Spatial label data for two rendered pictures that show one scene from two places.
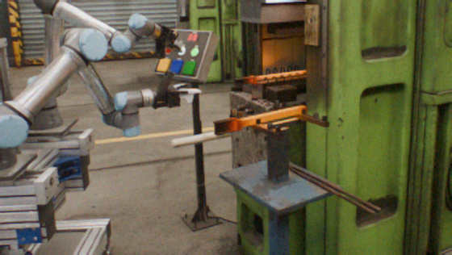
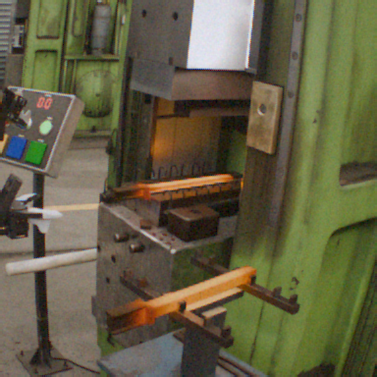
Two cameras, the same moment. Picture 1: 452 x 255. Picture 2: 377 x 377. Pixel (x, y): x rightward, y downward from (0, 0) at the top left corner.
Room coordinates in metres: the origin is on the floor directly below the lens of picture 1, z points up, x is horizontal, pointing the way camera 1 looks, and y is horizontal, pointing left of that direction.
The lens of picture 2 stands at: (0.62, 0.22, 1.52)
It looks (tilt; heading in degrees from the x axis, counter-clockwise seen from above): 17 degrees down; 350
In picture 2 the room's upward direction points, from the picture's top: 6 degrees clockwise
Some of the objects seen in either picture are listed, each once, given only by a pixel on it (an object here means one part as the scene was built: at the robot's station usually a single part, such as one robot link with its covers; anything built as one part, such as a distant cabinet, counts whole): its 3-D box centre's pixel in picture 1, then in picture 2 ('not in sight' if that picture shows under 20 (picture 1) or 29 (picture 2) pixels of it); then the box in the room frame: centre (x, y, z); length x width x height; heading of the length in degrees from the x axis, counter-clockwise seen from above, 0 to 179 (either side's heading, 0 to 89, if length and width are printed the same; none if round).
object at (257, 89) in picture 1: (287, 81); (195, 192); (2.30, -0.11, 0.96); 0.42 x 0.20 x 0.09; 121
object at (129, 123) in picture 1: (128, 123); not in sight; (1.88, 0.59, 0.88); 0.11 x 0.08 x 0.11; 50
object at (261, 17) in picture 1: (287, 10); (208, 78); (2.30, -0.11, 1.32); 0.42 x 0.20 x 0.10; 121
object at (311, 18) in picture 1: (311, 25); (264, 116); (1.99, -0.20, 1.27); 0.09 x 0.02 x 0.17; 31
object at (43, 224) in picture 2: (190, 96); (44, 221); (1.94, 0.34, 0.98); 0.09 x 0.03 x 0.06; 84
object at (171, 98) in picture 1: (165, 97); (5, 219); (1.95, 0.44, 0.97); 0.12 x 0.08 x 0.09; 120
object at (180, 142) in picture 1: (209, 136); (59, 261); (2.45, 0.33, 0.62); 0.44 x 0.05 x 0.05; 121
